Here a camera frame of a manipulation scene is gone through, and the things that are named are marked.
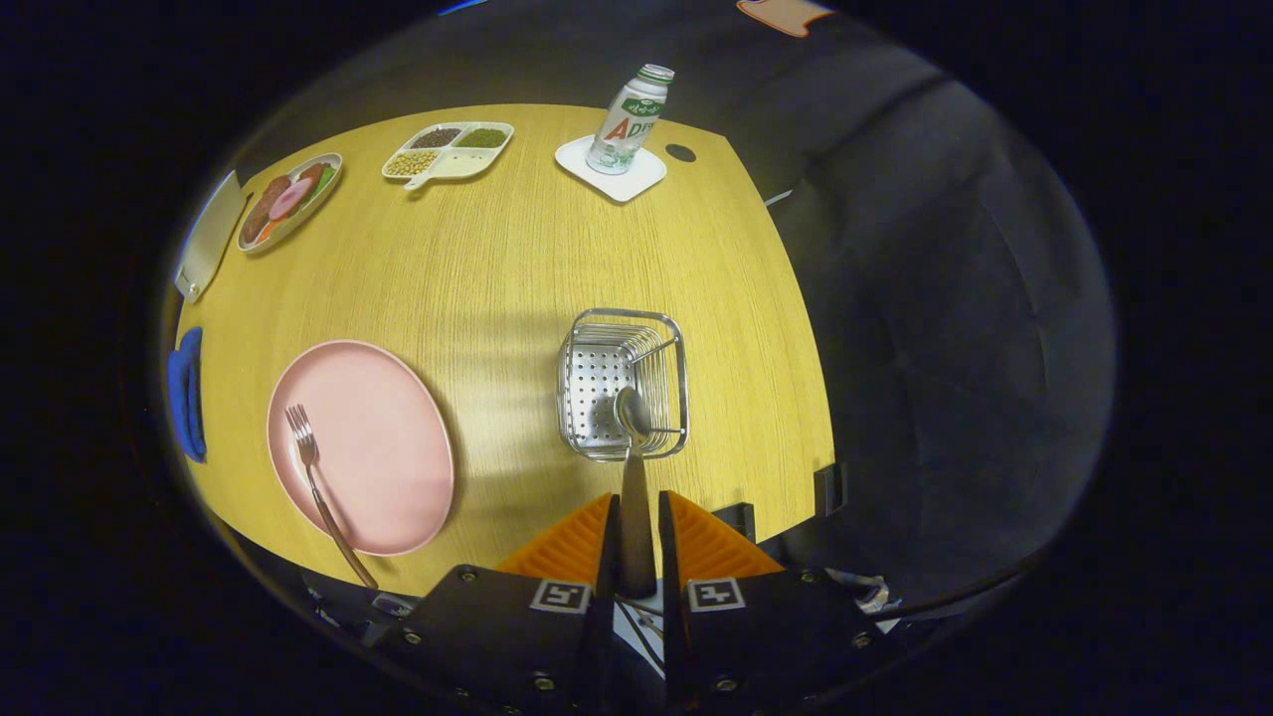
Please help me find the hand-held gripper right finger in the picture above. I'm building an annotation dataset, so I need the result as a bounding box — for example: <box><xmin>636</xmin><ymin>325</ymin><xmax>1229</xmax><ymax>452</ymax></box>
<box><xmin>656</xmin><ymin>490</ymin><xmax>876</xmax><ymax>712</ymax></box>

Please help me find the blue cloth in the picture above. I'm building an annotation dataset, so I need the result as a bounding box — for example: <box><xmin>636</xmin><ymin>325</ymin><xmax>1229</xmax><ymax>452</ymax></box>
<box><xmin>166</xmin><ymin>326</ymin><xmax>208</xmax><ymax>463</ymax></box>

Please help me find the metal wire cutlery basket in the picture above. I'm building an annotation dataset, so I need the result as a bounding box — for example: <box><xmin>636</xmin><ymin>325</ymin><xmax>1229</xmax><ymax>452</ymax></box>
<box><xmin>557</xmin><ymin>308</ymin><xmax>690</xmax><ymax>462</ymax></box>

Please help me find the metal spoon wooden handle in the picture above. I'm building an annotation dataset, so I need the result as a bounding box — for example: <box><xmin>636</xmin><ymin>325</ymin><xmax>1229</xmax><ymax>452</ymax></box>
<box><xmin>614</xmin><ymin>386</ymin><xmax>659</xmax><ymax>598</ymax></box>

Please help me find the white square coaster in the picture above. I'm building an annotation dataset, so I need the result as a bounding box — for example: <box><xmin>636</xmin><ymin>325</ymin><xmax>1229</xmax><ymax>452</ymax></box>
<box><xmin>555</xmin><ymin>134</ymin><xmax>668</xmax><ymax>204</ymax></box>

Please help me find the metal fork wooden handle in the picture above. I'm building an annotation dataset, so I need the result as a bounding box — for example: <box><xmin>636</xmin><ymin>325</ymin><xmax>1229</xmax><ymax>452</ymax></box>
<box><xmin>285</xmin><ymin>404</ymin><xmax>380</xmax><ymax>590</ymax></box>

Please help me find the white drink bottle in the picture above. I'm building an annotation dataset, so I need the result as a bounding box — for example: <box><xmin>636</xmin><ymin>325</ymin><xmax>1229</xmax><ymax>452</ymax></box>
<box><xmin>586</xmin><ymin>64</ymin><xmax>675</xmax><ymax>176</ymax></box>

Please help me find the pink plate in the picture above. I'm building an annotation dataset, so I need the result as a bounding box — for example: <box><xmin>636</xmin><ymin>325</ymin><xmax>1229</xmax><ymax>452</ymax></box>
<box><xmin>267</xmin><ymin>340</ymin><xmax>455</xmax><ymax>556</ymax></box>

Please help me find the white toaster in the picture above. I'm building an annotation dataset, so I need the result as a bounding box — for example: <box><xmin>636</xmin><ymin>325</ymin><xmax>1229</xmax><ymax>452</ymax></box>
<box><xmin>175</xmin><ymin>171</ymin><xmax>248</xmax><ymax>303</ymax></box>

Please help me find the white divided tray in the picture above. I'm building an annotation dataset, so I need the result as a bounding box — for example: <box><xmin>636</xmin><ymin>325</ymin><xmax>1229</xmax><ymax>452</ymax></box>
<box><xmin>382</xmin><ymin>121</ymin><xmax>515</xmax><ymax>190</ymax></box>

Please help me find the round plate of food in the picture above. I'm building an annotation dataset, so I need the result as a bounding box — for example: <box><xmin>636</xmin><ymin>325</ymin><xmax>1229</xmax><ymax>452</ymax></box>
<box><xmin>237</xmin><ymin>152</ymin><xmax>344</xmax><ymax>254</ymax></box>

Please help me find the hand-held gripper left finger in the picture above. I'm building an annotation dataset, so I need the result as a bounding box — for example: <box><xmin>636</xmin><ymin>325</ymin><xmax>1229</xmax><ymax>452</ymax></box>
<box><xmin>398</xmin><ymin>492</ymin><xmax>623</xmax><ymax>716</ymax></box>

